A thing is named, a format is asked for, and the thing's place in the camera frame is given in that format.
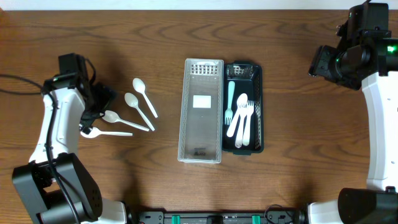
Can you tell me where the black plastic basket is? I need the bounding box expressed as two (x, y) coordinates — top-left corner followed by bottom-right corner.
(222, 61), (264, 156)

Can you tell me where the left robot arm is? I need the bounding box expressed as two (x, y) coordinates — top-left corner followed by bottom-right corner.
(12, 72), (127, 223)

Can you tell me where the white label in basket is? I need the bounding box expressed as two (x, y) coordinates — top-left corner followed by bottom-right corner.
(193, 95), (211, 108)

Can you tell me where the white spoon lowest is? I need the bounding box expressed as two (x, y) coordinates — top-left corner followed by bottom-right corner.
(80, 127), (133, 139)

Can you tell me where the black mounting rail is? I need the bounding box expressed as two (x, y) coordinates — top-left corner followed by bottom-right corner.
(129, 207), (308, 224)

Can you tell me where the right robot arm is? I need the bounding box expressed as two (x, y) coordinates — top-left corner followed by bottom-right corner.
(307, 38), (397, 223)

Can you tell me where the white fork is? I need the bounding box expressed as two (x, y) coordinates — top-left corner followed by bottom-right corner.
(224, 81), (235, 125)
(243, 101), (254, 146)
(235, 104), (247, 148)

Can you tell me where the white spoon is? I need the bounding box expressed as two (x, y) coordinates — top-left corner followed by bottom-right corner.
(226, 93), (248, 138)
(132, 78), (158, 118)
(102, 110), (149, 131)
(124, 93), (155, 131)

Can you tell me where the clear plastic basket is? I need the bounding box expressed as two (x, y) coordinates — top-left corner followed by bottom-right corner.
(177, 58), (224, 164)

